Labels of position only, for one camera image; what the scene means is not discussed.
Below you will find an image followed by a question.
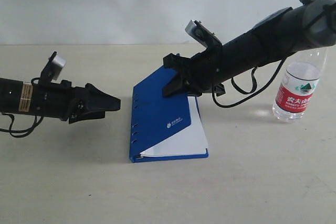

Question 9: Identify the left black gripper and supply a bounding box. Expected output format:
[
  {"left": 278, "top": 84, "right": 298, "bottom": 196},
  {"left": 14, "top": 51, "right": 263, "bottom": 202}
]
[{"left": 30, "top": 78, "right": 121, "bottom": 124}]

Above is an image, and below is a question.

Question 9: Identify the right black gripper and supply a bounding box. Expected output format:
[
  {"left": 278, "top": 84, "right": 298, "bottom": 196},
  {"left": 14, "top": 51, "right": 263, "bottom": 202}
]
[{"left": 162, "top": 48, "right": 226, "bottom": 98}]

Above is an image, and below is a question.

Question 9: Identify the blue ring binder notebook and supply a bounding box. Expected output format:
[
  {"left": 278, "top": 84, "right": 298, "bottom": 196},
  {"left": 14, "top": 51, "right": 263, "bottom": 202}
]
[{"left": 129, "top": 67, "right": 209, "bottom": 163}]

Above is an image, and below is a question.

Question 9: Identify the clear red-label water bottle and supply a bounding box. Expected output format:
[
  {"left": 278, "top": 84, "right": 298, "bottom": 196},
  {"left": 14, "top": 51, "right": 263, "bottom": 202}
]
[{"left": 272, "top": 48, "right": 328, "bottom": 123}]

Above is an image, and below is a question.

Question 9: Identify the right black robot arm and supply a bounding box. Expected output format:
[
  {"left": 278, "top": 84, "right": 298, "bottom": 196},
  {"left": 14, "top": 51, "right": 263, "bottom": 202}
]
[{"left": 162, "top": 0, "right": 335, "bottom": 98}]

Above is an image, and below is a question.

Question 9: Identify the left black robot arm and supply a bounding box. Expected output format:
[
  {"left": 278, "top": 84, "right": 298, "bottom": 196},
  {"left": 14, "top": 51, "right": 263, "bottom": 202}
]
[{"left": 1, "top": 78, "right": 121, "bottom": 124}]

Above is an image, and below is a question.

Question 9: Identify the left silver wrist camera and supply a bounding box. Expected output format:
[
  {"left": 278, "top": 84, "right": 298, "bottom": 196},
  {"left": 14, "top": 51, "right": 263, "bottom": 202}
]
[{"left": 39, "top": 51, "right": 67, "bottom": 83}]

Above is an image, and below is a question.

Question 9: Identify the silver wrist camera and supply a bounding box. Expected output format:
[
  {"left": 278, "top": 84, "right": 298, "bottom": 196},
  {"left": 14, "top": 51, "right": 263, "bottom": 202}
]
[
  {"left": 185, "top": 19, "right": 223, "bottom": 53},
  {"left": 39, "top": 51, "right": 67, "bottom": 83}
]

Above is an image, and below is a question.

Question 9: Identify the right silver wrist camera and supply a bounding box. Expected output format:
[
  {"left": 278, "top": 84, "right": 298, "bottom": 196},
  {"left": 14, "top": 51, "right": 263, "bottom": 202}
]
[{"left": 185, "top": 19, "right": 223, "bottom": 53}]

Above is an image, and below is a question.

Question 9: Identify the left black cable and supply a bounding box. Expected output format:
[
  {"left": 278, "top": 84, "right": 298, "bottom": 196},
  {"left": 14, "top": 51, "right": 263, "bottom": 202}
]
[{"left": 0, "top": 112, "right": 45, "bottom": 138}]

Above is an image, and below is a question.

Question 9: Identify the black cable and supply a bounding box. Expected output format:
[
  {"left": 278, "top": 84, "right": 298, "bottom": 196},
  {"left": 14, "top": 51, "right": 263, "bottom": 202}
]
[
  {"left": 0, "top": 112, "right": 45, "bottom": 138},
  {"left": 212, "top": 57, "right": 287, "bottom": 109}
]

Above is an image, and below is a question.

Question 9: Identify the right black cable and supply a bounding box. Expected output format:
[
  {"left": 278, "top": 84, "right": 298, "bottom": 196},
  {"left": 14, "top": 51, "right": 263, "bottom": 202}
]
[{"left": 212, "top": 57, "right": 287, "bottom": 109}]

